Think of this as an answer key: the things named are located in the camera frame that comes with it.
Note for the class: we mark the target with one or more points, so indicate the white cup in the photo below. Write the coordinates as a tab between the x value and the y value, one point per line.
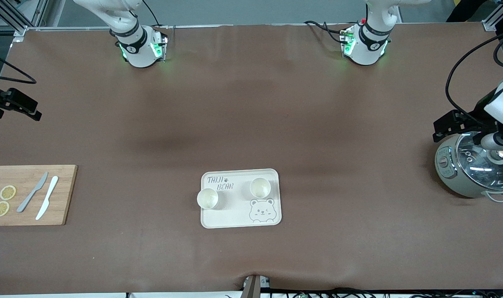
207	198
260	188

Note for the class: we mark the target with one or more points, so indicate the bamboo cutting board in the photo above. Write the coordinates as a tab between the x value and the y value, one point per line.
65	198

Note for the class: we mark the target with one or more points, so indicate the lemon slice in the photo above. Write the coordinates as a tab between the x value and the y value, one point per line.
8	192
1	209

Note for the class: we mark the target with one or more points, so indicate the aluminium frame corner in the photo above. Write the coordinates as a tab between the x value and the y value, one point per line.
489	22
40	12

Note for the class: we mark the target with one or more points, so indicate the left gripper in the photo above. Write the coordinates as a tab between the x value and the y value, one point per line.
476	114

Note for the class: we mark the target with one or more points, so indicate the white plastic knife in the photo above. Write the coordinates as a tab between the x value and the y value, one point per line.
48	194

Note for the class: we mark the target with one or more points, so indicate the beige bear print tray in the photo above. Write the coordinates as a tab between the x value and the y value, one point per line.
235	215

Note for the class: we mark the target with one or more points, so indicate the grey plastic knife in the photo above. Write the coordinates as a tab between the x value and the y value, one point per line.
32	193

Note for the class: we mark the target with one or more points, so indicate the glass pot lid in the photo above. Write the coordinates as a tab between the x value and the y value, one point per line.
475	169

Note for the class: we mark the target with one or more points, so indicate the grey metal bracket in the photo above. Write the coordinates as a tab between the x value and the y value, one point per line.
253	287

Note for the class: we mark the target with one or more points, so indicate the grey-green cooking pot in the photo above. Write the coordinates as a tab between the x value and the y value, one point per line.
446	174

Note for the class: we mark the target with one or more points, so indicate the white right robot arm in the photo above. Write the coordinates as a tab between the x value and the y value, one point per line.
137	49

